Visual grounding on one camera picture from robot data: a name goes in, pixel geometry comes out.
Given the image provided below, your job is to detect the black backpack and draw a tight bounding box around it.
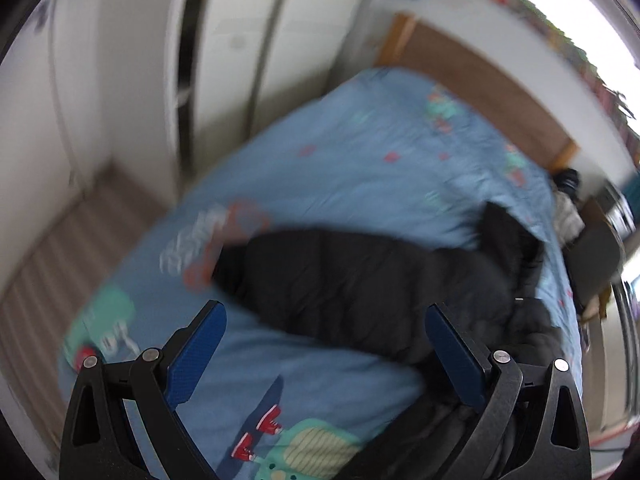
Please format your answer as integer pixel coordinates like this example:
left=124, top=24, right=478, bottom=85
left=552, top=167, right=581, bottom=196

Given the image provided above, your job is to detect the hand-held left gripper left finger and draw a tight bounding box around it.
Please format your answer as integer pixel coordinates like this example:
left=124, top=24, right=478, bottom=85
left=59, top=300, right=228, bottom=480

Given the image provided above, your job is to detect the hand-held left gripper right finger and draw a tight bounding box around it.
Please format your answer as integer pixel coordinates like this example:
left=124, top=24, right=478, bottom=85
left=425, top=302, right=593, bottom=480

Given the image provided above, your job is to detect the row of books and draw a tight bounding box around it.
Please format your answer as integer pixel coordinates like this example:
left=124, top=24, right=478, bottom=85
left=465, top=0, right=640, bottom=161

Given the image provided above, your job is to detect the white printer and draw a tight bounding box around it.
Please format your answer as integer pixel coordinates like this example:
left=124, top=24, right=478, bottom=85
left=600, top=180, right=638, bottom=241

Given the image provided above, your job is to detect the grey chair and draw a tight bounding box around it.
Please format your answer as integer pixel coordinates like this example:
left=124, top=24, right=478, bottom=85
left=565, top=200, right=628, bottom=321

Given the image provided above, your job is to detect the wooden headboard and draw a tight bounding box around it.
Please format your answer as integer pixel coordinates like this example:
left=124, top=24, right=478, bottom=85
left=375, top=12, right=581, bottom=171

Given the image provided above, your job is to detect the black puffer jacket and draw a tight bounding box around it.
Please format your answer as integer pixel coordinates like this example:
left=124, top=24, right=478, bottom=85
left=212, top=201, right=581, bottom=480

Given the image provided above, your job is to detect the white wardrobe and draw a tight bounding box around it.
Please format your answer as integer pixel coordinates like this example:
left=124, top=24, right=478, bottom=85
left=95, top=0, right=381, bottom=206

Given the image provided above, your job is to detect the blue printed duvet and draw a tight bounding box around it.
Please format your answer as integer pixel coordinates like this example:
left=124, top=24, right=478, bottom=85
left=57, top=67, right=586, bottom=480

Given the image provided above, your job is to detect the white door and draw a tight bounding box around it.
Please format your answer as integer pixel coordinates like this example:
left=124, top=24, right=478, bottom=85
left=0, top=0, right=108, bottom=281

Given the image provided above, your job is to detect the white cloth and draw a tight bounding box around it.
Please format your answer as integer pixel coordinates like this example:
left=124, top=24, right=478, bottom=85
left=552, top=192, right=583, bottom=246

